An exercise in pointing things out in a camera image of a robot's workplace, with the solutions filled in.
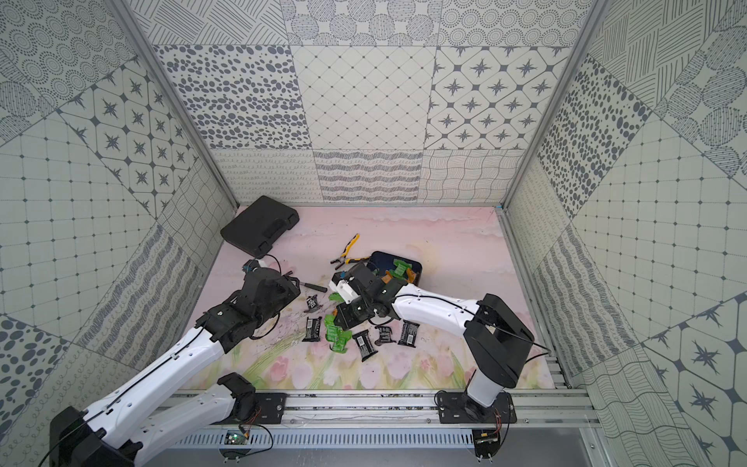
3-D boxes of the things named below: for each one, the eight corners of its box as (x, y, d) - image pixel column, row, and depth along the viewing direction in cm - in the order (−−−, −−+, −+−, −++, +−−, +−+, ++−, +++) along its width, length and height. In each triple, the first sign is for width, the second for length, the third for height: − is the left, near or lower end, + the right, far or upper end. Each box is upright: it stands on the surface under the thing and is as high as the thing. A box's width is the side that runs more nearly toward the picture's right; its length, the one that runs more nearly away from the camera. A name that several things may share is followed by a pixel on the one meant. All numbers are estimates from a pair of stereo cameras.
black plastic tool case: (223, 239, 112) (217, 230, 107) (265, 203, 125) (261, 194, 120) (261, 260, 105) (256, 251, 101) (301, 219, 118) (298, 211, 114)
